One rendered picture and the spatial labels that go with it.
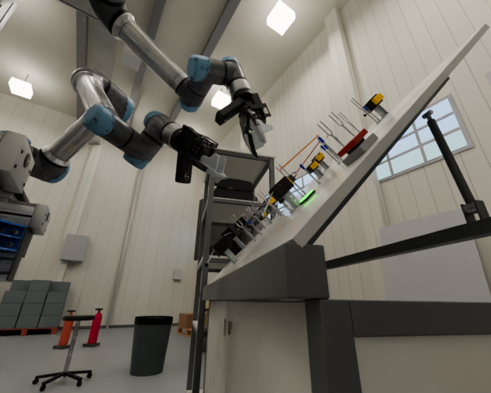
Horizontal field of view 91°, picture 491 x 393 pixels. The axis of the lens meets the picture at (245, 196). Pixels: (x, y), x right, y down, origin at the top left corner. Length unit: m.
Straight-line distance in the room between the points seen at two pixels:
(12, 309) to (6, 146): 7.68
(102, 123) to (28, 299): 7.64
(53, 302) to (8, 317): 0.83
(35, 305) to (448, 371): 8.14
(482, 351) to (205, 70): 0.84
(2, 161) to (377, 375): 0.72
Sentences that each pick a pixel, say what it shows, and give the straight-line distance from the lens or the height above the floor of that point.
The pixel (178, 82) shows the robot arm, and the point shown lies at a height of 1.48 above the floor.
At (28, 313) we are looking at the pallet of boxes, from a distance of 8.26.
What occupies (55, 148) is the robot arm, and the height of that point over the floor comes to 1.37.
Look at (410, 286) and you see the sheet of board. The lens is 3.48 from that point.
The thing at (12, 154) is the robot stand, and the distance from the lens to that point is 0.69.
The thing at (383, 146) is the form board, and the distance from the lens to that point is 0.48.
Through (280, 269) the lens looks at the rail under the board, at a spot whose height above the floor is 0.83.
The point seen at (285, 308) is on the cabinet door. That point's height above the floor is 0.79.
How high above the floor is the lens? 0.80
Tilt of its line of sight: 24 degrees up
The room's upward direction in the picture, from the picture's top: 1 degrees clockwise
